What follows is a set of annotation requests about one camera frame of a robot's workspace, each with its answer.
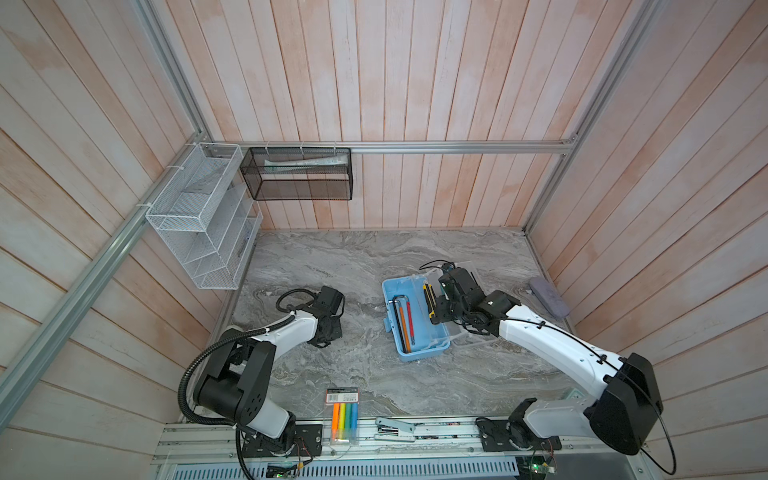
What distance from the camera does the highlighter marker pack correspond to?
744mm

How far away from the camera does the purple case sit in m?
0.96

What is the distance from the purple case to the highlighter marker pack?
682mm
